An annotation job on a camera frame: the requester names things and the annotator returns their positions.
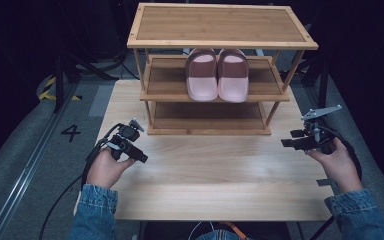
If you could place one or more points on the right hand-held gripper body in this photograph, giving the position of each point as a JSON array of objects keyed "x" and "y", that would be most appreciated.
[{"x": 318, "y": 136}]

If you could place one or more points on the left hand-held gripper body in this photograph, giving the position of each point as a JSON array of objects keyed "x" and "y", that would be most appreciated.
[{"x": 126, "y": 133}]

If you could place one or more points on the pink foam slipper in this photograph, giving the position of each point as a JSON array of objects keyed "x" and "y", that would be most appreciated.
[
  {"x": 233, "y": 76},
  {"x": 201, "y": 76}
]

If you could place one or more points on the wooden three-tier shoe rack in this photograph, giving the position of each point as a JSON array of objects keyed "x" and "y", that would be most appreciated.
[{"x": 213, "y": 25}]

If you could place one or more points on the person's left hand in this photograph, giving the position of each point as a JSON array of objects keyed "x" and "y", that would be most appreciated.
[{"x": 106, "y": 170}]

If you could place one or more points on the person's right hand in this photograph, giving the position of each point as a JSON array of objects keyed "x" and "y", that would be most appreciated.
[{"x": 338, "y": 166}]

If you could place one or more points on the grey tape piece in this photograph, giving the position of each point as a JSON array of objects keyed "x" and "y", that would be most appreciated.
[{"x": 325, "y": 182}]

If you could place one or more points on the black metal stand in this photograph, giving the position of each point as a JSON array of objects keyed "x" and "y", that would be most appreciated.
[
  {"x": 59, "y": 83},
  {"x": 323, "y": 86}
]

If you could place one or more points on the yellow black striped tape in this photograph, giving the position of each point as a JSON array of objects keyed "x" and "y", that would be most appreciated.
[{"x": 46, "y": 95}]

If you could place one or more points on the person's denim lap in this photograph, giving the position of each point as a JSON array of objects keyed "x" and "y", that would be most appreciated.
[{"x": 218, "y": 236}]

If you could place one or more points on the metal floor rail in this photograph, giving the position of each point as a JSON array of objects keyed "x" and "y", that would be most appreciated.
[{"x": 30, "y": 163}]

